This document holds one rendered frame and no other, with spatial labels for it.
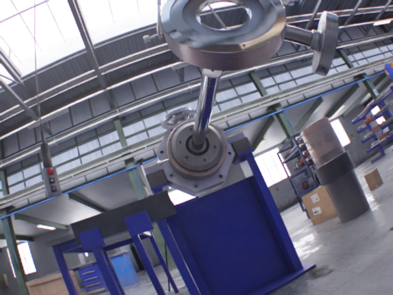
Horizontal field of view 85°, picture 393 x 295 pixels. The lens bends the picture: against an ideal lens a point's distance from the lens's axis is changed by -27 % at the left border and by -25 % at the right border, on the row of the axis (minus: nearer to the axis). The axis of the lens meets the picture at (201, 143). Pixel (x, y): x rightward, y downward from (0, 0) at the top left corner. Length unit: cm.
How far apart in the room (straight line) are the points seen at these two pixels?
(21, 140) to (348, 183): 1017
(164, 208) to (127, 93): 839
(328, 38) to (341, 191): 219
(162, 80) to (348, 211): 822
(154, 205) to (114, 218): 24
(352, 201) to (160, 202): 192
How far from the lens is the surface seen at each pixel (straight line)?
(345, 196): 280
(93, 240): 156
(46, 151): 122
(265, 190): 189
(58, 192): 116
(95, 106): 985
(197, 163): 170
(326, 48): 74
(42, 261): 1545
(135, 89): 978
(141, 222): 151
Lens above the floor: 56
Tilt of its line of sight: 18 degrees up
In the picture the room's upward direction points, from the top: 25 degrees counter-clockwise
